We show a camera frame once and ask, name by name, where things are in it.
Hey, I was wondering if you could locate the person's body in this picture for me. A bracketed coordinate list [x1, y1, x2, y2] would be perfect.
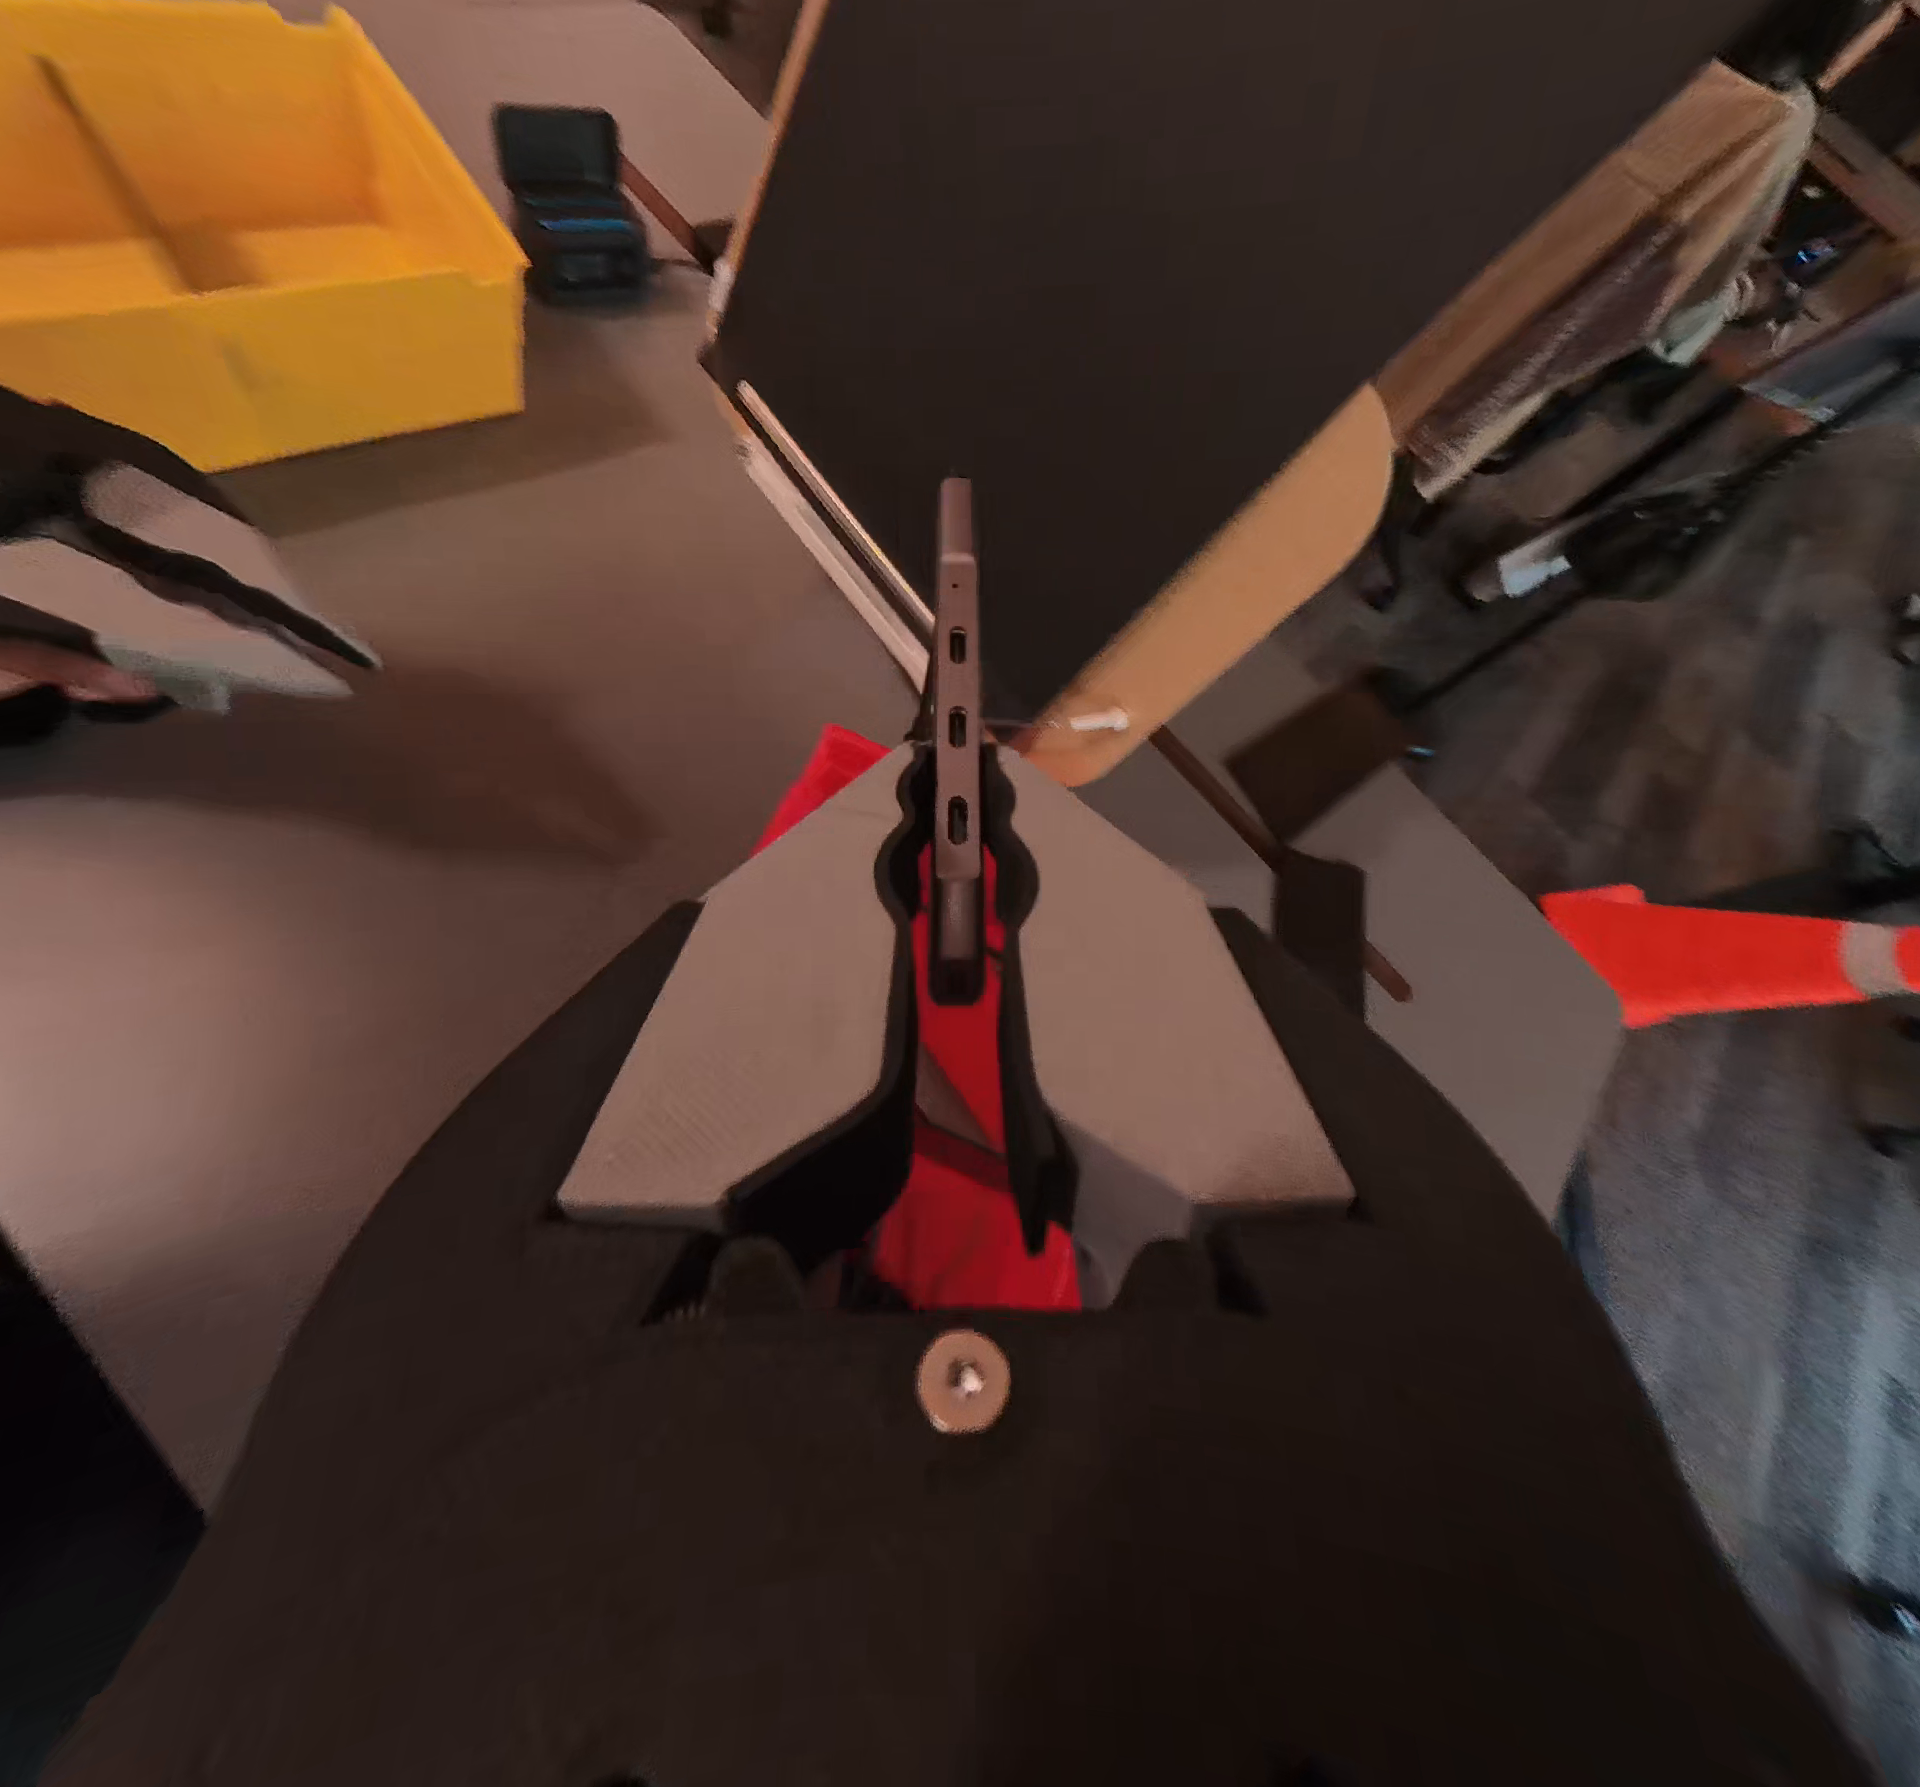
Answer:
[0, 1231, 204, 1787]

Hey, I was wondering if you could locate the person's left hand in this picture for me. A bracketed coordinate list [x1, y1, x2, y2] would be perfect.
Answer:
[0, 636, 163, 710]

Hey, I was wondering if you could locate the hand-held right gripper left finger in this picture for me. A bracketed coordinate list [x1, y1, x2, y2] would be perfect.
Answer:
[558, 740, 923, 1272]

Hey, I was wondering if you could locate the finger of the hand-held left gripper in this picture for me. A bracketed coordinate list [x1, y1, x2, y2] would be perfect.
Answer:
[79, 460, 384, 671]
[0, 531, 358, 710]

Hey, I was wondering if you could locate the red plastic bin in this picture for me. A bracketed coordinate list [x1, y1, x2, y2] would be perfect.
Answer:
[755, 725, 1086, 1314]

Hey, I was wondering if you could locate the black display panel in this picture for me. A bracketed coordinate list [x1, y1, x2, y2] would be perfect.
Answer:
[701, 0, 1915, 728]

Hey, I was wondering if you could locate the black charging case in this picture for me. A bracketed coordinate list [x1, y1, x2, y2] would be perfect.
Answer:
[490, 102, 655, 307]

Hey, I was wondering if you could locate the yellow plastic bin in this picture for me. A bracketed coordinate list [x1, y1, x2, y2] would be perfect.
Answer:
[0, 0, 531, 473]

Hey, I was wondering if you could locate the orange traffic cone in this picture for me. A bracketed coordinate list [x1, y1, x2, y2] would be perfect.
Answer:
[1543, 883, 1920, 1032]

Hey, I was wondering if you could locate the grey usb hub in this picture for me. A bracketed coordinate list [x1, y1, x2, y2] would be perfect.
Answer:
[926, 473, 1005, 1002]

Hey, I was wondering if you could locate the wooden backing board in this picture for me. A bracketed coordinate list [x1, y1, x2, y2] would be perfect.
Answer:
[706, 0, 1823, 788]

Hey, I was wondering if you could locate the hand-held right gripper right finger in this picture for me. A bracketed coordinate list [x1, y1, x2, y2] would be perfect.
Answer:
[990, 744, 1360, 1256]

